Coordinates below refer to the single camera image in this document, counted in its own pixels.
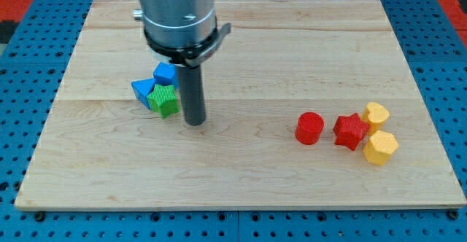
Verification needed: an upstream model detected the yellow hexagon block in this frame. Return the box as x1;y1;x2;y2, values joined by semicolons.
363;130;398;165

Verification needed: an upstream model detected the wooden board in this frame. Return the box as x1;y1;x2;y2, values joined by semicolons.
15;0;466;211

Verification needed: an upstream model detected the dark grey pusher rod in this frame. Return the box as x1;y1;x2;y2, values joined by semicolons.
176;66;206;126

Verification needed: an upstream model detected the yellow heart block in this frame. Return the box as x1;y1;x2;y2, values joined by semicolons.
361;102;390;136

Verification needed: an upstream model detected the green star block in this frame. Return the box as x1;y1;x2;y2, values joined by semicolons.
147;84;179;119

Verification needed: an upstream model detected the blue cube block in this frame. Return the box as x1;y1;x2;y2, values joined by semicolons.
153;62;178;89

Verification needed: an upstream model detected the red cylinder block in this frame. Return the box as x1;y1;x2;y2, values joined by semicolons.
295;112;325;145

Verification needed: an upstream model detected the red star block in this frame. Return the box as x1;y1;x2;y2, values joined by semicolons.
333;113;370;151

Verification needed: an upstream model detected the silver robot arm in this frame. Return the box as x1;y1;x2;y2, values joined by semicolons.
139;0;231;68

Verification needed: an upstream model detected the blue triangle block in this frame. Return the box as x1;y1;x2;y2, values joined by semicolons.
131;78;155;109

